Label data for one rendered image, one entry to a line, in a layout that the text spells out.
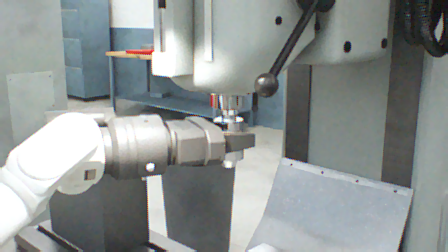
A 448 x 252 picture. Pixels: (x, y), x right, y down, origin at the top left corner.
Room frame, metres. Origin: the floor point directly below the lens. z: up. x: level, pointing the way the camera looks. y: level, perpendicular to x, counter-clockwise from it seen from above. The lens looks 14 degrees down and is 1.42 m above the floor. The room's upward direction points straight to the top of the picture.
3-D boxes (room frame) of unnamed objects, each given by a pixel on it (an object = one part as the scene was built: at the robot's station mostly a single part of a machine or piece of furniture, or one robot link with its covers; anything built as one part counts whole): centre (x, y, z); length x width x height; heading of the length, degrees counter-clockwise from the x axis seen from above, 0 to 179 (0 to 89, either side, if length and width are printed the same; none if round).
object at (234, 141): (0.67, -0.02, 1.23); 0.06 x 0.02 x 0.03; 112
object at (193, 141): (0.67, 0.07, 1.23); 0.13 x 0.12 x 0.10; 23
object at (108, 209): (0.99, 0.28, 1.02); 0.22 x 0.12 x 0.20; 48
